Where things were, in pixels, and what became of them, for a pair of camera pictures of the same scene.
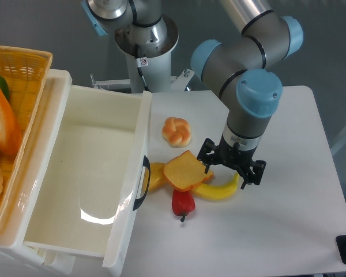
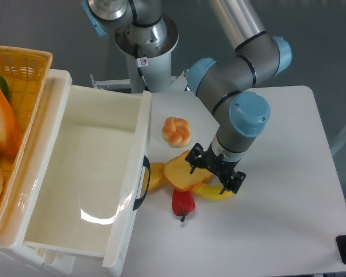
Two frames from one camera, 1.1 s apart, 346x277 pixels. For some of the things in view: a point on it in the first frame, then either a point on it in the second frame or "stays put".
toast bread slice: [184, 171] stays put
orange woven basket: [26, 71] stays put
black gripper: [232, 155] → [213, 162]
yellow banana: [218, 192] stays put
